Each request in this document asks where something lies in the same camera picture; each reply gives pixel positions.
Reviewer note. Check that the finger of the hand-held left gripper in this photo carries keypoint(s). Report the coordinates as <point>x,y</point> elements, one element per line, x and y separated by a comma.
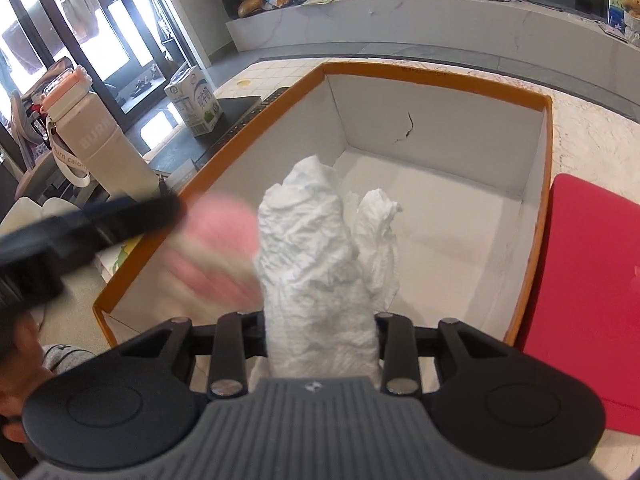
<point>140,220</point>

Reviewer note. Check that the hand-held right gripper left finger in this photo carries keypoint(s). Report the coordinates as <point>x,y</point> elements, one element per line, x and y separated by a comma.
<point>230,350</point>

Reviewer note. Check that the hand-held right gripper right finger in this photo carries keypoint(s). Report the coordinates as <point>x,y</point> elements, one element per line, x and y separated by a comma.
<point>397,350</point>

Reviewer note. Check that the pink soft cloth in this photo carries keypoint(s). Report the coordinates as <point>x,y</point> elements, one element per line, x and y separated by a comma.
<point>210,255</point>

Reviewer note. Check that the white cloth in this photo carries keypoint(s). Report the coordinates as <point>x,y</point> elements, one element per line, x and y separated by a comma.
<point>315,270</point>

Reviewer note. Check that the orange-rimmed cardboard box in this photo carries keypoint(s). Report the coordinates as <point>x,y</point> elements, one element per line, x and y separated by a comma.
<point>450,220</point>

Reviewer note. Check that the person's left forearm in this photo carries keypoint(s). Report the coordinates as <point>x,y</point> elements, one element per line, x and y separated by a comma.
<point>30,365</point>

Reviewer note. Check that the beige water bottle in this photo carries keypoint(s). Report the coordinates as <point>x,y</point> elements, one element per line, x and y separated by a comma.
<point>105,150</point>

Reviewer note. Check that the white green milk carton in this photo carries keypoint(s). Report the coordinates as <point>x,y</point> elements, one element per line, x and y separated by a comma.
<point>195,102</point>

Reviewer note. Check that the grey chair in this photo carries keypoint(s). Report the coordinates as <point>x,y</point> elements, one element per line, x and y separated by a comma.
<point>30,130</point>

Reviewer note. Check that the red box lid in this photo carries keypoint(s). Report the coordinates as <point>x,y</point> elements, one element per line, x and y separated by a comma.
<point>590,285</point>

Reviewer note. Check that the hanging grey jacket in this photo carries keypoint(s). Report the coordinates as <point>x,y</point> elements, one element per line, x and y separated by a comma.
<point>77,0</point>

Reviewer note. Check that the flower photo frame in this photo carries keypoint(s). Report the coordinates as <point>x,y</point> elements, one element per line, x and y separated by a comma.
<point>624,10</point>

